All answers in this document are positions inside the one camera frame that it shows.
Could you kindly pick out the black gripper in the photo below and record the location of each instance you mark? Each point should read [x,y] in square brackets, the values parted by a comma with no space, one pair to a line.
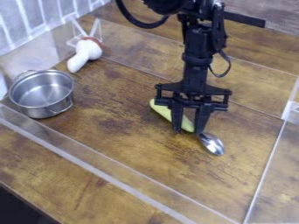
[192,92]

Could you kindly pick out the green handled metal spoon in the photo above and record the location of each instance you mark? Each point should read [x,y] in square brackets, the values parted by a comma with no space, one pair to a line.
[182,123]

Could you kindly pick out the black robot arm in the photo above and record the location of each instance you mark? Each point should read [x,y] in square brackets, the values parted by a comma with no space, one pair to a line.
[196,14]

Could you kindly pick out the white toy mushroom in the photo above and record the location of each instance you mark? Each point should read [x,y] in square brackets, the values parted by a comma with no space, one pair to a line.
[89,50]

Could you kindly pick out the black bar on table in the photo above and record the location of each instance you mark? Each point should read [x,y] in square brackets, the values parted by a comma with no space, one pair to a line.
[245,19]

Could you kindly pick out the clear acrylic stand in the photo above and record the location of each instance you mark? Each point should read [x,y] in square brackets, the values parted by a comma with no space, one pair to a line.
[81,34]

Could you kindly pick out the small steel pot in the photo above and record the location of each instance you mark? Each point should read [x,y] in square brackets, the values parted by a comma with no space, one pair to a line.
[42,93]

